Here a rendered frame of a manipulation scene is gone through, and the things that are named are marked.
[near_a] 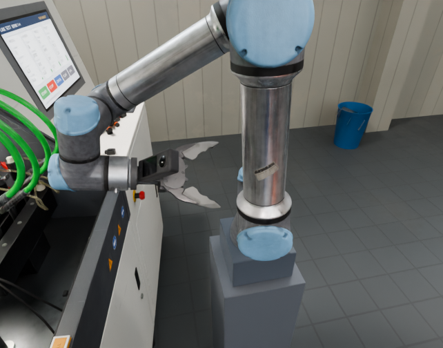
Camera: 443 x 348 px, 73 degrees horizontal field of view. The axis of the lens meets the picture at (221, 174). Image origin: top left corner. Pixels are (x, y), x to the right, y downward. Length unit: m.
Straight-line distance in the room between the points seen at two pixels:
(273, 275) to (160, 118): 2.60
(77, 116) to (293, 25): 0.38
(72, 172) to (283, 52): 0.44
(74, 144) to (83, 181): 0.08
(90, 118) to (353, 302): 1.72
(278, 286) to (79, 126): 0.66
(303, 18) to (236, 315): 0.79
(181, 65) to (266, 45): 0.23
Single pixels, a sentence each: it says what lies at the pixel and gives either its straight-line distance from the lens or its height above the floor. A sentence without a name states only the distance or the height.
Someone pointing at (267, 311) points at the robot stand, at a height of 0.70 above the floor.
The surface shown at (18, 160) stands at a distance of 0.69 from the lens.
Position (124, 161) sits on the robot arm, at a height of 1.21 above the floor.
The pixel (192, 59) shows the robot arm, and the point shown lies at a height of 1.40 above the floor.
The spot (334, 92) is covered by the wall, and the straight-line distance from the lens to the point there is 3.80.
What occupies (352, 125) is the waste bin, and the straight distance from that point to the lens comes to 3.31.
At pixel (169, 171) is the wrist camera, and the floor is 1.23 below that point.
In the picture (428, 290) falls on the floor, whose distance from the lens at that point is 2.24.
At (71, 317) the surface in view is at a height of 0.95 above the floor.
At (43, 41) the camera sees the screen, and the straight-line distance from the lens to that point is 1.42.
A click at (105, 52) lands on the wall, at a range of 3.13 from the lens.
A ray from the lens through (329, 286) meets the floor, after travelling 2.00.
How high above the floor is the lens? 1.54
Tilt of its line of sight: 34 degrees down
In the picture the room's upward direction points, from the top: straight up
